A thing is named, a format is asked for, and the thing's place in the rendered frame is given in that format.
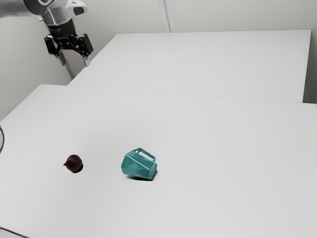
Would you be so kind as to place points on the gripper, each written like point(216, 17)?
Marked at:
point(62, 29)

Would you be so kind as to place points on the teal faceted mug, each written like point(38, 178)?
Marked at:
point(137, 166)

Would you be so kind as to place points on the dark red round fruit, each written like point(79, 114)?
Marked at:
point(73, 162)

